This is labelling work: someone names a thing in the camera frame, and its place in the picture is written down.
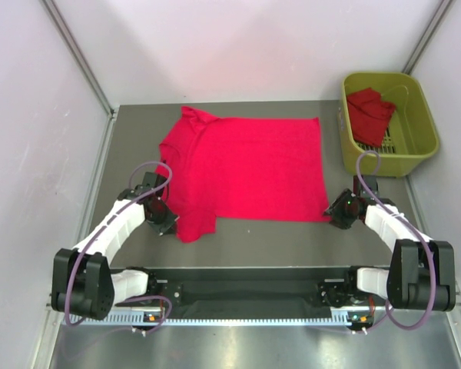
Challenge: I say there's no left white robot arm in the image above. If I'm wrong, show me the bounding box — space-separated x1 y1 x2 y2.
51 172 178 321

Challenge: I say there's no slotted grey cable duct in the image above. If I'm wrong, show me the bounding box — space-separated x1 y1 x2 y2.
81 307 374 327

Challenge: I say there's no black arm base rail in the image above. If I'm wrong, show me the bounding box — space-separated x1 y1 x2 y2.
150 267 370 320

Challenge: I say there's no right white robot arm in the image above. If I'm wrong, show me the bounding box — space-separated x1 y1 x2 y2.
318 176 456 311

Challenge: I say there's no aluminium frame post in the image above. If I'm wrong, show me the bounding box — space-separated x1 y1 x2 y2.
39 0 118 116
402 0 456 75

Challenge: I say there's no bright pink t shirt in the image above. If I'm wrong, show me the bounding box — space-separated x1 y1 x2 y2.
159 107 329 243

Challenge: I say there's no dark red t shirt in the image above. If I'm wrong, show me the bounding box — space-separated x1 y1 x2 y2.
347 88 396 148

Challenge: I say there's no olive green plastic basket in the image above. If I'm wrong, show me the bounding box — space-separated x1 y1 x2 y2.
338 71 439 178

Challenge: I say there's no right aluminium frame post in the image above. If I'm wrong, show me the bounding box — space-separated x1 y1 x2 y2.
402 0 456 75

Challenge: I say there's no left aluminium frame post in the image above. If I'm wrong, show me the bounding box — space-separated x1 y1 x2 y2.
39 0 118 116

